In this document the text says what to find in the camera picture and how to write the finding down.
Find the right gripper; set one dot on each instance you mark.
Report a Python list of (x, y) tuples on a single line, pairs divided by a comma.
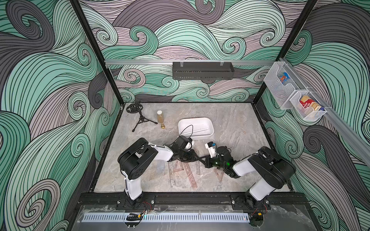
[(208, 162)]

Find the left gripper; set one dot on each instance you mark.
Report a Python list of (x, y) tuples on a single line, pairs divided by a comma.
[(191, 153)]

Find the wide red ruler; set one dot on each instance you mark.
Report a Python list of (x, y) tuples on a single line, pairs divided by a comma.
[(190, 176)]

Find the short clear ruler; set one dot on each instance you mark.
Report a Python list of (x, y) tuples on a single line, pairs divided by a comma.
[(198, 168)]

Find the white storage box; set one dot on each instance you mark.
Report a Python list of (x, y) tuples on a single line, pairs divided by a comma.
[(197, 123)]

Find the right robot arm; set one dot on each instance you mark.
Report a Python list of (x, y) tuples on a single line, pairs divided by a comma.
[(273, 169)]

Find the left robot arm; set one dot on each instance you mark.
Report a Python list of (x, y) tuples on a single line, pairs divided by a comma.
[(135, 160)]

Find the small red set square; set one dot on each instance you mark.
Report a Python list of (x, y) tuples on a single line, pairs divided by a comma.
[(219, 174)]

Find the long pink clear ruler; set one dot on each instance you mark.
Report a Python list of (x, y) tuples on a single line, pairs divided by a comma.
[(171, 174)]

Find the blue clear protractor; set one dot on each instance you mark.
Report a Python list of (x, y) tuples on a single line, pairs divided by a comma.
[(160, 168)]

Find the amber bottle white cap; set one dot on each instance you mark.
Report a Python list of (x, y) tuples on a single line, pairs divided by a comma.
[(160, 118)]

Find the small black tripod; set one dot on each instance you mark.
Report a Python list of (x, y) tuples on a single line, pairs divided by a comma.
[(136, 108)]

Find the red card boxes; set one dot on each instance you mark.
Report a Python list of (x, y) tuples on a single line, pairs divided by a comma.
[(308, 102)]

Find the blue packet in bin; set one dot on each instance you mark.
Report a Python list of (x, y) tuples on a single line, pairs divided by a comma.
[(285, 78)]

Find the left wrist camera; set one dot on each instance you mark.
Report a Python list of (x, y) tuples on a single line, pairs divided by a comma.
[(184, 143)]

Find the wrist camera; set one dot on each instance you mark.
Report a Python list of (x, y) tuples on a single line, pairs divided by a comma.
[(184, 143), (211, 147)]

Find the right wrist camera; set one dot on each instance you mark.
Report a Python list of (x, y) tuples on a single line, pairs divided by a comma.
[(211, 147)]

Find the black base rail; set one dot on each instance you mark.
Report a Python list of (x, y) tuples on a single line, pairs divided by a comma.
[(166, 199)]

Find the black wall tray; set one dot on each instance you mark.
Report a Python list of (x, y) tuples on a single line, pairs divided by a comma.
[(202, 71)]

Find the aluminium back rail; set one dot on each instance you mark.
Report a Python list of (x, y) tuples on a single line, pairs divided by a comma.
[(169, 62)]

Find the aluminium rail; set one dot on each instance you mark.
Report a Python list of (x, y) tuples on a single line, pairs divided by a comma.
[(169, 62), (347, 133)]

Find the clear wall bin upper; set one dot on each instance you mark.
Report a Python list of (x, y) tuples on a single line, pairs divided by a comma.
[(281, 93)]

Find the clear wall bin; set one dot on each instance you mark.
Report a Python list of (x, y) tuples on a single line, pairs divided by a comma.
[(281, 93), (307, 114)]

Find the clear wall bin lower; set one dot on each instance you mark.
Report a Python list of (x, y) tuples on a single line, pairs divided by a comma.
[(307, 114)]

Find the white slotted cable duct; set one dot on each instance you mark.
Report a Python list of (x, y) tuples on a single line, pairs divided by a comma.
[(170, 217)]

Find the aluminium right rail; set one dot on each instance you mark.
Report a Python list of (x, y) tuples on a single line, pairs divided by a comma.
[(347, 133)]

